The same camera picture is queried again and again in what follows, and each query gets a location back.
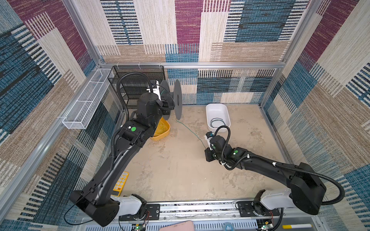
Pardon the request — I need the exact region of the grey perforated cable spool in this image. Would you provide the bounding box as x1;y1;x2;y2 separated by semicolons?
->
160;80;183;120

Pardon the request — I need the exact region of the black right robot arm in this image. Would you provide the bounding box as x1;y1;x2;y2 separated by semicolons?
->
205;131;345;215

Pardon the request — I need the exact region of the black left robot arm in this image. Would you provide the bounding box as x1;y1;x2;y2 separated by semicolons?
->
69;80;183;227

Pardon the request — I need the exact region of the yellow plastic tub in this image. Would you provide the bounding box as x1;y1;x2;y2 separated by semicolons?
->
151;118;171;141

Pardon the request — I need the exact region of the white plastic tub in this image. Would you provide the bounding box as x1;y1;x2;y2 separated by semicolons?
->
206;104;231;132

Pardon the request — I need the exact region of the pink object at bottom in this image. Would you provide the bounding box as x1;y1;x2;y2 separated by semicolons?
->
159;221;195;231

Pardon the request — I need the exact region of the yellow perforated plastic piece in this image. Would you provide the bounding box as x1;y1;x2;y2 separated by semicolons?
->
112;171;129;196

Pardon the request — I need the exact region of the yellow white marker pen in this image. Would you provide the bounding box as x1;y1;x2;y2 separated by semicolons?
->
282;223;313;230

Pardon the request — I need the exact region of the yellow cable coil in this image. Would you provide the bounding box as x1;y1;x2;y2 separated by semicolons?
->
156;119;169;135

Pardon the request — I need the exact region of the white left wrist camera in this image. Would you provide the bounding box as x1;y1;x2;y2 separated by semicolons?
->
146;80;161;101

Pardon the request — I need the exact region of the dark green cable coil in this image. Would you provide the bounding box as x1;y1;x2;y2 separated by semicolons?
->
210;117;226;129

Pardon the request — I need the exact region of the black wire mesh shelf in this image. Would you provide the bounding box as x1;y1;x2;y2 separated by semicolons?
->
108;65;165;109

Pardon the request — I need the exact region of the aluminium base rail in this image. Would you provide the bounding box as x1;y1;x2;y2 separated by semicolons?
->
72;198;329;231

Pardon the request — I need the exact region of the white wire mesh basket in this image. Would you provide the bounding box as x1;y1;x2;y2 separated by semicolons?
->
62;68;111;130

